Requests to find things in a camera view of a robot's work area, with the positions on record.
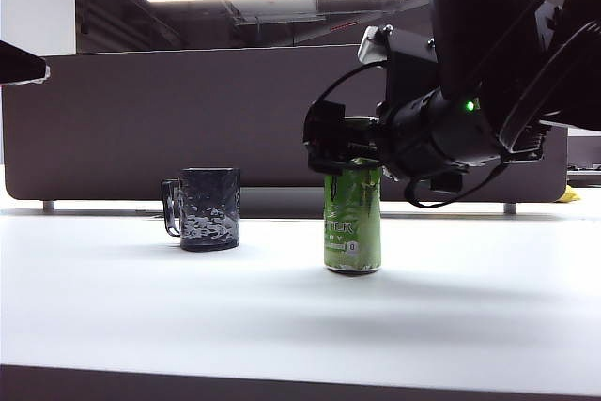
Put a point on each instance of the grey metal divider foot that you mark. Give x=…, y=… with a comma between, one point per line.
x=509, y=208
x=48, y=205

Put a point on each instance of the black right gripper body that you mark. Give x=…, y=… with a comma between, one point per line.
x=422, y=138

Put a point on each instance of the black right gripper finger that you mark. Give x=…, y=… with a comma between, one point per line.
x=328, y=159
x=326, y=124

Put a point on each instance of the red ceiling sign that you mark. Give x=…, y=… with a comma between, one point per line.
x=343, y=26

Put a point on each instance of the green energy drink can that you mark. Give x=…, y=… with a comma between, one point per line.
x=352, y=222

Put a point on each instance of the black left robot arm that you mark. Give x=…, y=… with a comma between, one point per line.
x=19, y=63

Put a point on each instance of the dark grey desk divider panel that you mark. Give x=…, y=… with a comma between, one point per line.
x=141, y=114

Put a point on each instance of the silver wrist camera black mount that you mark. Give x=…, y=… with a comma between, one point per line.
x=408, y=67

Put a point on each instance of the dark background partition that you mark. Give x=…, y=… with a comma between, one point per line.
x=584, y=152

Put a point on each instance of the yellow object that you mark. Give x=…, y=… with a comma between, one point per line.
x=570, y=195

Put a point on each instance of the background desk with keyboard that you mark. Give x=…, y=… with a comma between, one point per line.
x=584, y=175

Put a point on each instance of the dark textured glass mug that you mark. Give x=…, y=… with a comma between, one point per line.
x=206, y=208

